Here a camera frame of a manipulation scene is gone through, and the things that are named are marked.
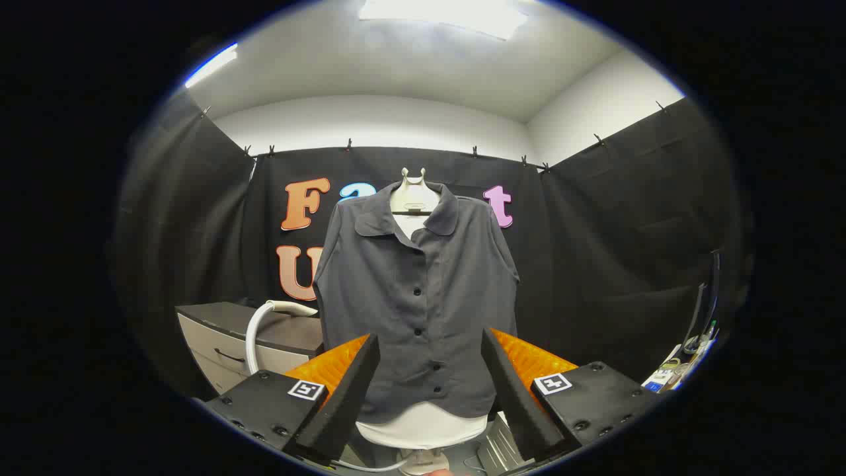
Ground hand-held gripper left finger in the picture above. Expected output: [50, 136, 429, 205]
[192, 333, 382, 467]

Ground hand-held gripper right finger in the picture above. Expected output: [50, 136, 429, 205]
[481, 327, 663, 463]

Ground white garment steamer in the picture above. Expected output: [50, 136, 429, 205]
[245, 300, 319, 377]

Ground grey button-up shirt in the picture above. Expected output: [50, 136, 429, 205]
[312, 182, 521, 425]

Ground grey ribbed base unit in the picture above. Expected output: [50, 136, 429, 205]
[476, 410, 533, 475]

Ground grey drawer cabinet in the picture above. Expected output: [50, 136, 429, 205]
[175, 302, 326, 396]

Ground pile of small desk items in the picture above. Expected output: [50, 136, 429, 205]
[641, 317, 721, 392]

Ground white mannequin torso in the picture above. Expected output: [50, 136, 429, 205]
[357, 167, 490, 476]

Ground ceiling light panel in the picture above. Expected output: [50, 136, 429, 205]
[359, 0, 529, 40]
[184, 43, 239, 89]

